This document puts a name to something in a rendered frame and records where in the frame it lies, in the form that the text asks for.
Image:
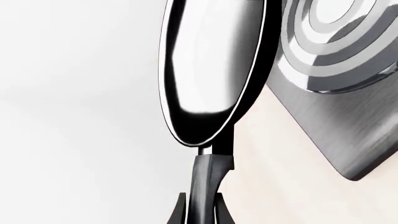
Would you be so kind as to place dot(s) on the flat black stove plate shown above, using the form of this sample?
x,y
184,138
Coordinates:
x,y
342,93

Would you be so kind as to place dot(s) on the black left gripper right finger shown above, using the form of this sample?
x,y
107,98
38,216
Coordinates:
x,y
224,213

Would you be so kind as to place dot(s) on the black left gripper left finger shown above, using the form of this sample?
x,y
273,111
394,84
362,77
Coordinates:
x,y
178,213

